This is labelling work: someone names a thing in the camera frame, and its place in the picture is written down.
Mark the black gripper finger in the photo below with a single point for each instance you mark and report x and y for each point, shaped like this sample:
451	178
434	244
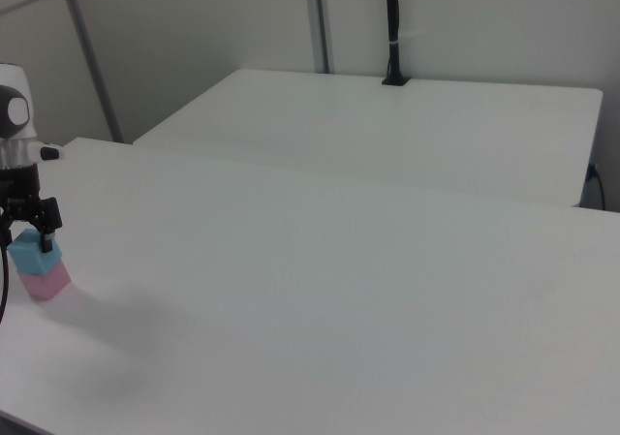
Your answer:
4	226
49	219

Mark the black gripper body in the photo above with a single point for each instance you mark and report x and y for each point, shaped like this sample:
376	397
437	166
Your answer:
19	188

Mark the blue cube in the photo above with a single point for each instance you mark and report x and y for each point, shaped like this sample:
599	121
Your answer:
34	256

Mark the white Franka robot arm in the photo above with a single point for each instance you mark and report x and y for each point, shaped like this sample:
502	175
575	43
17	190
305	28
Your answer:
14	120

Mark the pink cube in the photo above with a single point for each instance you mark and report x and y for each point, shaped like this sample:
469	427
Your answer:
46	285

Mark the white side table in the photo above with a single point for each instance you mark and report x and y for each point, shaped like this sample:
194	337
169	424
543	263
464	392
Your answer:
412	130

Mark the grey slanted partition post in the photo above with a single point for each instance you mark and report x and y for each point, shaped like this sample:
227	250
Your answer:
92	62

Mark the grey vertical partition post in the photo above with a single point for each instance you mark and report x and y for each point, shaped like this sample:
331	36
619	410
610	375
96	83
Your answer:
319	23

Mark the black camera pole with base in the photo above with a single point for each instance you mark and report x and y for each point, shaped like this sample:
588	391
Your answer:
393	28

